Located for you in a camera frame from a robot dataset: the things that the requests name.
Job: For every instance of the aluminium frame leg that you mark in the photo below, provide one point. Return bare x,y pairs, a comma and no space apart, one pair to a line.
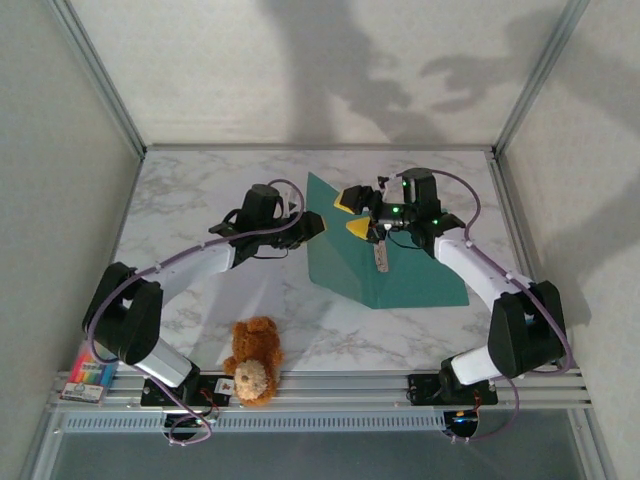
42,445
592,445

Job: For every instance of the white teddy bear tag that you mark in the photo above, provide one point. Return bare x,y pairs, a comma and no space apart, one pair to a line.
225,386

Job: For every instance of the aluminium frame post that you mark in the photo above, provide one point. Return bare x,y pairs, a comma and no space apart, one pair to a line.
540,75
98,75

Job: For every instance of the aluminium side frame rail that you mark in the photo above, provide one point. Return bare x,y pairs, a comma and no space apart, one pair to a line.
510,215

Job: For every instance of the metal folder clip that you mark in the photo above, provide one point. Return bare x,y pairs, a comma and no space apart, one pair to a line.
380,256

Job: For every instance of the aluminium back frame rail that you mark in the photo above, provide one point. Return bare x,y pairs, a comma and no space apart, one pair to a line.
320,147

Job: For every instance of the green plastic folder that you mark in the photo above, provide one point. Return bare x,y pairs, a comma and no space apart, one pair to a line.
400,285

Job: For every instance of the brown teddy bear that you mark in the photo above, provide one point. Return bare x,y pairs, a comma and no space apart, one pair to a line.
255,345

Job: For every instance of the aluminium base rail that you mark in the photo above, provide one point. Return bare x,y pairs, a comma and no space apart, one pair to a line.
350,390

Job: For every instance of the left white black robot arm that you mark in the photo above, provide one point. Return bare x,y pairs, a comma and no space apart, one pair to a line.
195,265

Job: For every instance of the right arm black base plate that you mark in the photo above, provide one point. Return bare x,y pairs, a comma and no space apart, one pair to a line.
422,390

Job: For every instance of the colourful marker pack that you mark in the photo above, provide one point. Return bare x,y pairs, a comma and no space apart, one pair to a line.
87,377

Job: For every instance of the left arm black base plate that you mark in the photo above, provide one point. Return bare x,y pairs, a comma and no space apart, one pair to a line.
155,395

